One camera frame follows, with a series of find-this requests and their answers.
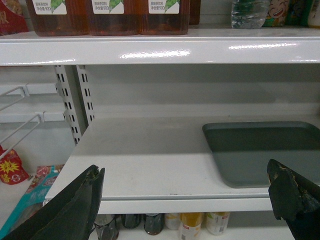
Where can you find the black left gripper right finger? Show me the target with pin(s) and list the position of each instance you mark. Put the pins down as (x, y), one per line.
(294, 199)

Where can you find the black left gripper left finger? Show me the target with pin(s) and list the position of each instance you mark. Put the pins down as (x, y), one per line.
(70, 215)

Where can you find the grey silver tray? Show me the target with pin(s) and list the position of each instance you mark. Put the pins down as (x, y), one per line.
(242, 150)

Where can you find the dark bottle lower shelf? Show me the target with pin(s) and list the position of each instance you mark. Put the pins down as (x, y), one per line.
(106, 227)

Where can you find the teal red snack bag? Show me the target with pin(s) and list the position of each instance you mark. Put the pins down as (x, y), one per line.
(33, 199)

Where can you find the dark bottle lower middle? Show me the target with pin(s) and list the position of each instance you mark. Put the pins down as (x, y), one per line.
(131, 221)

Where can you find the dark bottle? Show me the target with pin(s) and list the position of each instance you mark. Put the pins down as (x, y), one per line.
(154, 223)
(131, 221)

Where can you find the red yellow snack bag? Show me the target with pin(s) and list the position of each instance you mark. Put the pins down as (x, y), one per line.
(11, 169)

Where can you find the white green drink bottle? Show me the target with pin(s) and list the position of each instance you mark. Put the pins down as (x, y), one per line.
(216, 222)

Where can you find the dark bottle lower right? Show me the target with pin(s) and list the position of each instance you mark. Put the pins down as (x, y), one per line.
(154, 223)

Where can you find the white middle shelf board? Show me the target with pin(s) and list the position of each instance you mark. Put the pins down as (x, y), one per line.
(158, 165)

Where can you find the white shelf board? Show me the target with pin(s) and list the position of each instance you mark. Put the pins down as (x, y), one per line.
(158, 165)
(204, 44)

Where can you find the white yellow drink bottle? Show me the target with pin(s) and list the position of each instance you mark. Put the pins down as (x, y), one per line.
(172, 220)

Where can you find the orange juice bottle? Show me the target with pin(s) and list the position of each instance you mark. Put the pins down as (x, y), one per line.
(190, 225)

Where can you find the white slotted shelf upright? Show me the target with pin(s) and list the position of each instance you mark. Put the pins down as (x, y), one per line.
(73, 86)

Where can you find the white upper shelf board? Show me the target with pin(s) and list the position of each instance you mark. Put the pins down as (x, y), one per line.
(204, 44)

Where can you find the cartoon face snack pack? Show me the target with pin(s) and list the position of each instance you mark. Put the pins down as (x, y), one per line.
(277, 13)

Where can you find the clear water bottle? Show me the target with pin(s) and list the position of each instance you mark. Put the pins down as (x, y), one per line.
(249, 14)

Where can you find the brown tea bottle left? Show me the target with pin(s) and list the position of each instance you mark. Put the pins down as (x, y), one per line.
(56, 18)

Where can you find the brown tea bottle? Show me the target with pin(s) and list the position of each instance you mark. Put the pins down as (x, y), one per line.
(163, 17)
(112, 17)
(56, 18)

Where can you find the brown tea bottle middle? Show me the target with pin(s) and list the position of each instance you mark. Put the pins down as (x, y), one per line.
(112, 17)

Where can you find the red snack bag top left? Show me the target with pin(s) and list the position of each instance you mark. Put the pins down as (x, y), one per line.
(12, 20)

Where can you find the brown tea bottle right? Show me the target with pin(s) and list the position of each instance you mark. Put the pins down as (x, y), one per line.
(163, 17)

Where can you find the white wire hook upper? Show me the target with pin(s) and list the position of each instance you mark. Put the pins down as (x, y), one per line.
(17, 94)

